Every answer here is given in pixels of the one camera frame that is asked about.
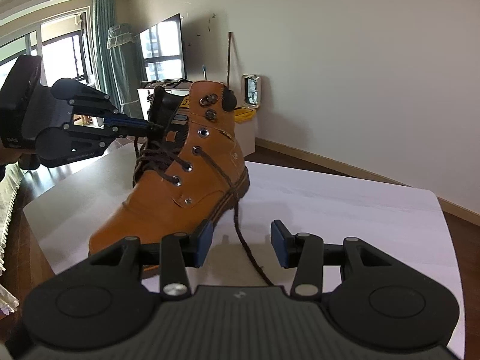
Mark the fringed beige rug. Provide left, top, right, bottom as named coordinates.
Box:
left=0, top=161, right=23, bottom=312

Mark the large glass window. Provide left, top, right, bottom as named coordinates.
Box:
left=0, top=7, right=94, bottom=94

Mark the teal window curtain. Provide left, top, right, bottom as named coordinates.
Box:
left=92, top=0, right=130, bottom=109

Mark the white bin with yellow bag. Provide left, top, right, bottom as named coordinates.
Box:
left=233, top=106, right=259, bottom=158

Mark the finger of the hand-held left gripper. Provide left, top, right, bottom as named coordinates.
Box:
left=69, top=95, right=164, bottom=131
left=65, top=125, right=164, bottom=149

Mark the dark brown shoelace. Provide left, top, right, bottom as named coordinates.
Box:
left=133, top=135, right=274, bottom=287

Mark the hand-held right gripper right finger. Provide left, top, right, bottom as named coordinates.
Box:
left=271, top=219, right=389, bottom=298

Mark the air conditioner with green cover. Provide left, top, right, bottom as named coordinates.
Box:
left=107, top=23, right=145, bottom=119

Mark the white wooden TV cabinet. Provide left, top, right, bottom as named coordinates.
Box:
left=137, top=82, right=196, bottom=121

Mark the tan leather boot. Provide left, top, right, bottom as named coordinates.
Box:
left=89, top=80, right=251, bottom=257

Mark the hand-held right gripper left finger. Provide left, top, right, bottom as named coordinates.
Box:
left=90, top=219, right=214, bottom=301

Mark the flat screen television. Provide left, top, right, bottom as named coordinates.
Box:
left=139, top=13, right=187, bottom=82

